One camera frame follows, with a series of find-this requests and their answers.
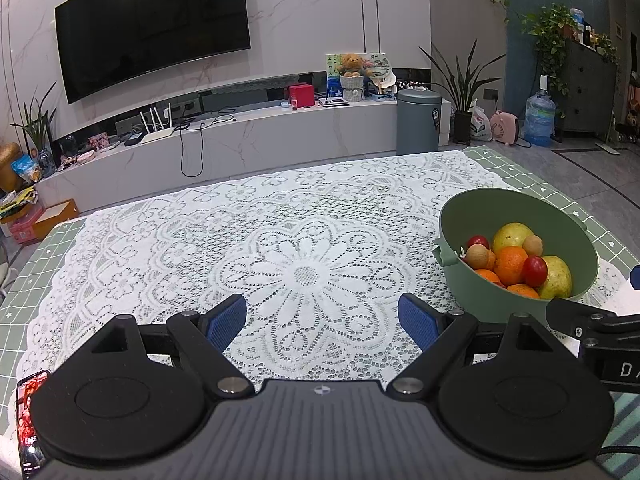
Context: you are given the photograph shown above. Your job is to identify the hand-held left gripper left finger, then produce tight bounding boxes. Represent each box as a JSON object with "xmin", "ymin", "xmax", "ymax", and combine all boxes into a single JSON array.
[{"xmin": 75, "ymin": 294, "xmax": 256, "ymax": 397}]

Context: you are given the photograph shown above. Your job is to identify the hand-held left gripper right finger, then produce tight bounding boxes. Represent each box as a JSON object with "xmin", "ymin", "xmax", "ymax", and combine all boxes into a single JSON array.
[{"xmin": 390, "ymin": 293, "xmax": 558, "ymax": 402}]

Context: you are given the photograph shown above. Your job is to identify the green colander bowl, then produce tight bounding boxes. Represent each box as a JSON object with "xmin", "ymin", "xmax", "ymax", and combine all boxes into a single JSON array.
[{"xmin": 432, "ymin": 188, "xmax": 599, "ymax": 313}]

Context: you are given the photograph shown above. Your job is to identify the teal striped cloth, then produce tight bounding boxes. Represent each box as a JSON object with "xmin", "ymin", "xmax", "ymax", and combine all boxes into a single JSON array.
[{"xmin": 595, "ymin": 390, "xmax": 640, "ymax": 480}]

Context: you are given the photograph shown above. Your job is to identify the white lace tablecloth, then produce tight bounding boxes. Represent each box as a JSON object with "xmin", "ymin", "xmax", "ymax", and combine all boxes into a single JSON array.
[{"xmin": 15, "ymin": 149, "xmax": 631, "ymax": 401}]

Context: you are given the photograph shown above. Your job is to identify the blue water bottle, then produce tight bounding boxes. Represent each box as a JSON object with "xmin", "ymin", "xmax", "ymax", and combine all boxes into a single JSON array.
[{"xmin": 522, "ymin": 91, "xmax": 557, "ymax": 148}]

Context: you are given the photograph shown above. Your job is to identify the grey cabinet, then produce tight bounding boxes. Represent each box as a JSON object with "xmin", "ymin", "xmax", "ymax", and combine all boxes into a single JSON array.
[{"xmin": 560, "ymin": 40, "xmax": 621, "ymax": 137}]

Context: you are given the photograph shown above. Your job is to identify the white marble media console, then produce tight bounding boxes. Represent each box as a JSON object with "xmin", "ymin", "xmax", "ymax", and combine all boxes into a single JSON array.
[{"xmin": 35, "ymin": 97, "xmax": 401, "ymax": 213}]

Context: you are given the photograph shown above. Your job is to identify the orange cardboard box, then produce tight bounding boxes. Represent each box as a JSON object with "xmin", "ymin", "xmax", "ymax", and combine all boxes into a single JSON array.
[{"xmin": 32, "ymin": 199, "xmax": 80, "ymax": 240}]

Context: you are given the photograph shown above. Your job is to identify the grey trash bin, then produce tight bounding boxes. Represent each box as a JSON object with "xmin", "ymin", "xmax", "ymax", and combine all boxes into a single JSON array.
[{"xmin": 396, "ymin": 89, "xmax": 443, "ymax": 156}]

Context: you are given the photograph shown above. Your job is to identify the pink heater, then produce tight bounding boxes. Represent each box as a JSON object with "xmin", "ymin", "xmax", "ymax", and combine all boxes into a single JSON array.
[{"xmin": 490, "ymin": 110, "xmax": 520, "ymax": 146}]

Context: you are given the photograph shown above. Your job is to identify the white router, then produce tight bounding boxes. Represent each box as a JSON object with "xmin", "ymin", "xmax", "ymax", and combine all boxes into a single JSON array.
[{"xmin": 139, "ymin": 102, "xmax": 176, "ymax": 145}]

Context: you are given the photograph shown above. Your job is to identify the white plastic bag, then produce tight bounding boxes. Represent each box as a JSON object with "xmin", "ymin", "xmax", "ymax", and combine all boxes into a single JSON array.
[{"xmin": 469, "ymin": 105, "xmax": 494, "ymax": 141}]

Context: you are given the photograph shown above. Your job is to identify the smartphone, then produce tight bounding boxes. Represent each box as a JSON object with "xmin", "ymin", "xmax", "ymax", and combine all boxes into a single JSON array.
[{"xmin": 16, "ymin": 370, "xmax": 52, "ymax": 473}]

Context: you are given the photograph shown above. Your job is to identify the long-leaf potted plant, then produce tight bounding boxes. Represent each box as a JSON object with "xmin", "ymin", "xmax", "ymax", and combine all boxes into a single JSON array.
[{"xmin": 419, "ymin": 40, "xmax": 506, "ymax": 146}]

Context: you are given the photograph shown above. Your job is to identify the pink box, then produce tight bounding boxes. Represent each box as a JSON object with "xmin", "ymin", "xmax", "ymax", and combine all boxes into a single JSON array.
[{"xmin": 9, "ymin": 205, "xmax": 46, "ymax": 245}]

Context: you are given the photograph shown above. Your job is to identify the red box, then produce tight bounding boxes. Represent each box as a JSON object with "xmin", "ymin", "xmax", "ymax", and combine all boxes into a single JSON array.
[{"xmin": 288, "ymin": 84, "xmax": 316, "ymax": 110}]

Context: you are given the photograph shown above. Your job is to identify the blue snack bag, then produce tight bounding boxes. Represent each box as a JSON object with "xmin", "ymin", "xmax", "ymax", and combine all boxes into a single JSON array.
[{"xmin": 11, "ymin": 155, "xmax": 44, "ymax": 182}]

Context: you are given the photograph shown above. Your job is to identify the teddy bear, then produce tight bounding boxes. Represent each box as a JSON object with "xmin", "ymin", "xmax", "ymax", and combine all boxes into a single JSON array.
[{"xmin": 336, "ymin": 53, "xmax": 366, "ymax": 103}]

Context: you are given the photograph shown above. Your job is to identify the leafy green plant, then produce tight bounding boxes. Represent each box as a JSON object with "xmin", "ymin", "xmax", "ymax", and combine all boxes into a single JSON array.
[{"xmin": 520, "ymin": 4, "xmax": 577, "ymax": 97}]

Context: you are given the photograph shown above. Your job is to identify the golden soft toy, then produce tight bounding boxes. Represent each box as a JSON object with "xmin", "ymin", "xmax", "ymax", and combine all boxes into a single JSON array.
[{"xmin": 0, "ymin": 142, "xmax": 23, "ymax": 193}]

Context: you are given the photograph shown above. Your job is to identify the small potted plant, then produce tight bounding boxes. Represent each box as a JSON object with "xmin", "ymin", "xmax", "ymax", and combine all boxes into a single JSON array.
[{"xmin": 10, "ymin": 82, "xmax": 59, "ymax": 178}]

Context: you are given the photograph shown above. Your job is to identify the black cable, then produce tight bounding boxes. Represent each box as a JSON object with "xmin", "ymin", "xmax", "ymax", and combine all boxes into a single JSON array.
[{"xmin": 179, "ymin": 106, "xmax": 239, "ymax": 178}]

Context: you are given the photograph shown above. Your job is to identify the black wall television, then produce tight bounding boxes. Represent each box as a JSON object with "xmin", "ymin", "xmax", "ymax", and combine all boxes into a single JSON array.
[{"xmin": 54, "ymin": 0, "xmax": 252, "ymax": 105}]

